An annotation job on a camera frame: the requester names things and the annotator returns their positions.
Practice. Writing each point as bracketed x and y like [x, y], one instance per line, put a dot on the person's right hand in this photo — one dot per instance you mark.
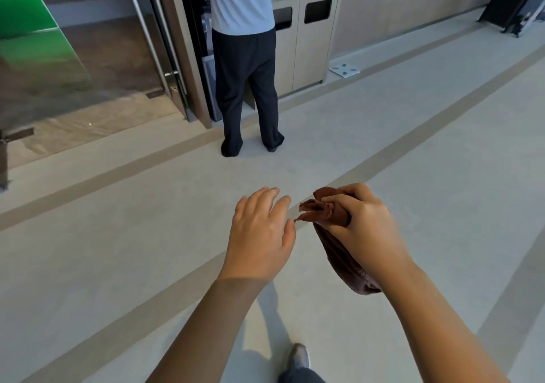
[370, 233]

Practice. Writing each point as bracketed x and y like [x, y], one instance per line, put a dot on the grey right sneaker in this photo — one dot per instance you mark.
[300, 356]

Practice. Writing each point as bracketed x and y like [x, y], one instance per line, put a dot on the blue jeans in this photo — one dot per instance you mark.
[300, 376]

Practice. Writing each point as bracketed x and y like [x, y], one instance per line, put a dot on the white metal floor plate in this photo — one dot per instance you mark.
[344, 69]

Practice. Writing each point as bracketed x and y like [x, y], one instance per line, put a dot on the person's left hand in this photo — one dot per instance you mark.
[255, 242]

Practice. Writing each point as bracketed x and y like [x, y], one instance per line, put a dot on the person's right forearm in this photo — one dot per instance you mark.
[438, 331]

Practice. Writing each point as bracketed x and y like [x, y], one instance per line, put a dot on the metal floor latch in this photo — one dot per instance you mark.
[156, 94]

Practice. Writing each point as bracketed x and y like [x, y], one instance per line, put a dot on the glass door green film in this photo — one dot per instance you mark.
[30, 55]

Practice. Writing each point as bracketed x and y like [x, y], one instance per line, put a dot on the brown cleaning cloth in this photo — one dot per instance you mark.
[336, 255]

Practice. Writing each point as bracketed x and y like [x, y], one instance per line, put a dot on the wooden shelf cabinet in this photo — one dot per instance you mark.
[315, 46]

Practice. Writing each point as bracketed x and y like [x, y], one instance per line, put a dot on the wooden bin door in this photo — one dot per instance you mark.
[313, 51]
[284, 55]

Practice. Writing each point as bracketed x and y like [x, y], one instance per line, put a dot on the person's left forearm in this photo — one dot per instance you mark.
[204, 336]

